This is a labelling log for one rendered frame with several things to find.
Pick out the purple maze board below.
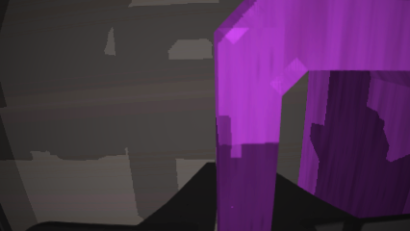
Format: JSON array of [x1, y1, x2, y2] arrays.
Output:
[[214, 0, 410, 231]]

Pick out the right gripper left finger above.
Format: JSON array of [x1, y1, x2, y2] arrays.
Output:
[[26, 162, 217, 231]]

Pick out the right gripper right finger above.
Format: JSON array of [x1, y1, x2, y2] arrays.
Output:
[[270, 172, 410, 231]]

